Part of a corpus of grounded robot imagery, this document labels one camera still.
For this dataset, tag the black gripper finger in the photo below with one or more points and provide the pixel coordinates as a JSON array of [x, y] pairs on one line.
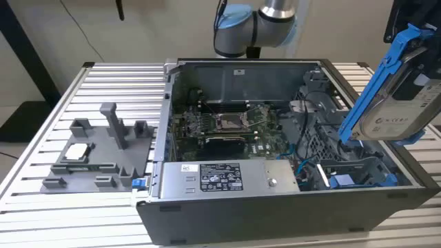
[[412, 87]]

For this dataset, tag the hard disk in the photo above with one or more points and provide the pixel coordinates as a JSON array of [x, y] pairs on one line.
[[385, 113], [344, 180]]

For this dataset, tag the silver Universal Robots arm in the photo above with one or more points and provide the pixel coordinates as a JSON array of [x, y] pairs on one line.
[[241, 33]]

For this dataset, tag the grey metal disk bay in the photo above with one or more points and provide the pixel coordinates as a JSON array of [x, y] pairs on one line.
[[320, 129]]

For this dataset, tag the green motherboard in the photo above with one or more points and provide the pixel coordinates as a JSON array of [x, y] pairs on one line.
[[268, 144]]

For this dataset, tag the black RAM slots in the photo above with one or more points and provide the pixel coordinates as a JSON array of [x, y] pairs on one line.
[[224, 104]]

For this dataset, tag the CPU socket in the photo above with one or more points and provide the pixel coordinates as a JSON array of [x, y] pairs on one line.
[[227, 121]]

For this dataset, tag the black graphics card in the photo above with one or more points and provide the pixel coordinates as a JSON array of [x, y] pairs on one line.
[[225, 146]]

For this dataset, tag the thin locking lever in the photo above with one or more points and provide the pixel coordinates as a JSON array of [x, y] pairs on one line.
[[209, 107]]

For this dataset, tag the black open PC case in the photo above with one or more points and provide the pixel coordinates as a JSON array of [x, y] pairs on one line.
[[276, 219]]

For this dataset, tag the silver power supply unit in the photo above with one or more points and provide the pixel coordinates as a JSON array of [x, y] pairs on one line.
[[179, 180]]

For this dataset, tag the blue case latch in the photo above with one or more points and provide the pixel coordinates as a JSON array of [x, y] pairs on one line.
[[137, 183]]

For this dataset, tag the grey parts rack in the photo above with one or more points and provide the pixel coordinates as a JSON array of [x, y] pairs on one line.
[[103, 155]]

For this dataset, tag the green RAM stick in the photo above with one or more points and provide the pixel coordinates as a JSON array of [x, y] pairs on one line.
[[89, 168]]

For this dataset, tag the silver CPU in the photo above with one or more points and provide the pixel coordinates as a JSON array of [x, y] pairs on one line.
[[76, 152]]

